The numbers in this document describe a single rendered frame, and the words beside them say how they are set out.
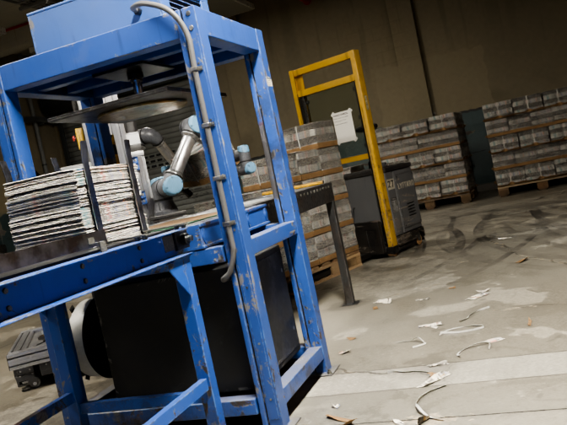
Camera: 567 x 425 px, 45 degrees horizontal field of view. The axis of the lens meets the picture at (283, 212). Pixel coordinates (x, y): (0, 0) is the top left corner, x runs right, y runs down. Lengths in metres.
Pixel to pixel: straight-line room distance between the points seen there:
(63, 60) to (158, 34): 0.41
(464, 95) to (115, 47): 9.24
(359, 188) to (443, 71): 5.49
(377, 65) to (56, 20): 9.14
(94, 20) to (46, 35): 0.23
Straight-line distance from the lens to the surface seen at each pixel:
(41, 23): 2.96
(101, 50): 2.65
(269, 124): 2.98
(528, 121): 9.74
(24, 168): 2.89
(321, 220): 5.54
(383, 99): 11.62
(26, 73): 2.85
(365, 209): 6.30
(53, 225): 2.27
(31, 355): 4.19
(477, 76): 11.46
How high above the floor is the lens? 0.90
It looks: 3 degrees down
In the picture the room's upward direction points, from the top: 12 degrees counter-clockwise
